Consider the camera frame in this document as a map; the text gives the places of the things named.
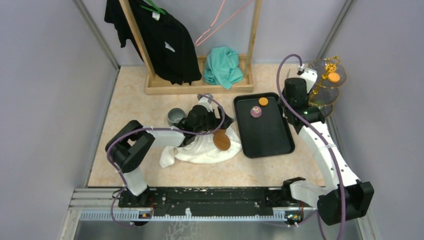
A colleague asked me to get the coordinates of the white towel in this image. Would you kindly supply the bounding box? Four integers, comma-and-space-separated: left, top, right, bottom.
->
159, 127, 242, 168

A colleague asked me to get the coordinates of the green hanger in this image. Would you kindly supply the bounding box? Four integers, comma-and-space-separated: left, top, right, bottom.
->
139, 0, 166, 15

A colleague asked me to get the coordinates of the three-tier glass stand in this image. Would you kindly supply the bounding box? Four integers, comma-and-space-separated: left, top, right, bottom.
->
308, 55, 347, 118

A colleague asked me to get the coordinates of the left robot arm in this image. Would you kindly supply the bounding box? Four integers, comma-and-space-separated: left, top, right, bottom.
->
105, 104, 234, 207

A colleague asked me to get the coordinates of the black t-shirt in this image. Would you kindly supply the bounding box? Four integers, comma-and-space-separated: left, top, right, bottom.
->
104, 0, 203, 86

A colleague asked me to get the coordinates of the grey-blue ceramic mug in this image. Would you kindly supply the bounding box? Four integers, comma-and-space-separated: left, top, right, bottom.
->
167, 108, 186, 127

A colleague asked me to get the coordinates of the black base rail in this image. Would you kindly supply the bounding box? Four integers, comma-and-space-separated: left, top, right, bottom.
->
118, 187, 307, 217

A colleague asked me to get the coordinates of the teal cloth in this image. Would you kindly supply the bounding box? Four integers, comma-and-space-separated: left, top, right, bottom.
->
203, 46, 244, 90

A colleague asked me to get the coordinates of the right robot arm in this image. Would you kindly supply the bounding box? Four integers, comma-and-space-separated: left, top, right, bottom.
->
280, 77, 375, 226

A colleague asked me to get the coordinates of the pink cupcake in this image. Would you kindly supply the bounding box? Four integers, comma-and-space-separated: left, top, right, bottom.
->
250, 106, 262, 118

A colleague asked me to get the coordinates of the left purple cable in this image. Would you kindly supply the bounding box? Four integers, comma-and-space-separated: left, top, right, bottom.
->
105, 93, 226, 229

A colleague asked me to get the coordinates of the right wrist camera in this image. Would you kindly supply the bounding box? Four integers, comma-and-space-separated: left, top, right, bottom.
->
297, 64, 318, 94

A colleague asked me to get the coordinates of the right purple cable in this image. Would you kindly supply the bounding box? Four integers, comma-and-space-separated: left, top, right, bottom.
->
275, 53, 347, 240

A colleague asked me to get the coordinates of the black baking tray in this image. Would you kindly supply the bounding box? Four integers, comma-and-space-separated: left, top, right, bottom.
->
233, 92, 296, 159

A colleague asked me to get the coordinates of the orange biscuit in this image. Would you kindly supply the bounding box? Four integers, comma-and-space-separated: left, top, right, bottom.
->
258, 97, 269, 107

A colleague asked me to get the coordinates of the orange macaron on stand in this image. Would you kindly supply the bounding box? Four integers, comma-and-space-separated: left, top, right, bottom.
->
327, 72, 341, 83

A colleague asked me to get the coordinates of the wooden clothes rack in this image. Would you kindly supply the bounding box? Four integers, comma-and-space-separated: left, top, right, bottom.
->
119, 0, 262, 95

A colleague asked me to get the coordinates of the pink hanger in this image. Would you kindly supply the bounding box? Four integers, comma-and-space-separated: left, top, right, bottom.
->
194, 0, 256, 47

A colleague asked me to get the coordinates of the purple cable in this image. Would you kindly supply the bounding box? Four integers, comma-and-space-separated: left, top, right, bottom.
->
275, 53, 347, 240
105, 93, 226, 229

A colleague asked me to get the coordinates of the wooden coaster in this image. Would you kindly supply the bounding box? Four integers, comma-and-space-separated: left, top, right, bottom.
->
214, 129, 227, 135
213, 132, 231, 151

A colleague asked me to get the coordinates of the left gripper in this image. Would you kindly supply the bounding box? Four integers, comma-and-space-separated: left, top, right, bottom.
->
194, 105, 233, 135

